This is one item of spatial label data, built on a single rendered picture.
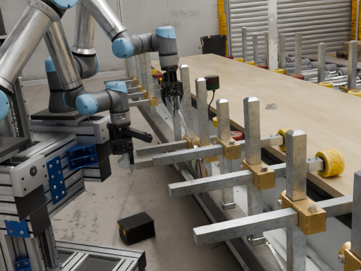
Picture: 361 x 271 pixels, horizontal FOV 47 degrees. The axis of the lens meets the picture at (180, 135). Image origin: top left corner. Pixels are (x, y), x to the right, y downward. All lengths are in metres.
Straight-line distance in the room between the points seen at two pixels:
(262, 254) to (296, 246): 0.24
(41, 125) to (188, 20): 7.76
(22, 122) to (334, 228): 1.20
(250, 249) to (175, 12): 8.33
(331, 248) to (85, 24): 1.29
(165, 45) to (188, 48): 7.87
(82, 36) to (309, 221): 1.28
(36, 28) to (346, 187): 1.02
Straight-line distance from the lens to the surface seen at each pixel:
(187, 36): 9.48
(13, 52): 1.34
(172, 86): 1.65
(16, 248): 1.92
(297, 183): 1.01
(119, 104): 1.53
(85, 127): 1.78
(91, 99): 1.47
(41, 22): 1.37
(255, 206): 1.29
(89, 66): 1.91
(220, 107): 1.41
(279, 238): 1.54
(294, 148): 0.97
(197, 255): 2.56
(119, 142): 1.57
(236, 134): 1.71
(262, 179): 1.17
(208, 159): 1.65
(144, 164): 1.63
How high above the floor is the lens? 1.44
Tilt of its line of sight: 18 degrees down
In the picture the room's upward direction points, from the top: 5 degrees counter-clockwise
